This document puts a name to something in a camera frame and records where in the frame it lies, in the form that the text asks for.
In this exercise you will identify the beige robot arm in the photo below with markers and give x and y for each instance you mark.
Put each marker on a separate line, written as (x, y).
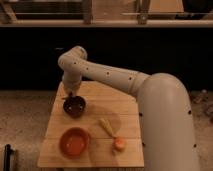
(168, 132)

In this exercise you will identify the wooden shelf frame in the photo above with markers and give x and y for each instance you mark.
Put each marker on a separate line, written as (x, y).
(107, 13)

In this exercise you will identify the orange bowl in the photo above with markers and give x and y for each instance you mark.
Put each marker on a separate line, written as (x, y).
(74, 142)

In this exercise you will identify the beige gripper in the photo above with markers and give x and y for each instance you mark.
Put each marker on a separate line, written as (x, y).
(71, 87)

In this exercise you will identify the black object at floor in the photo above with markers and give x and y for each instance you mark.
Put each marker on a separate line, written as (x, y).
(8, 151)

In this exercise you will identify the dark purple bowl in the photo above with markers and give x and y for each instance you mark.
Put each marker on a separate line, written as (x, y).
(74, 106)

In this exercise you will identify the orange pepper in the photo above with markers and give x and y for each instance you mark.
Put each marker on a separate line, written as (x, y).
(119, 143)

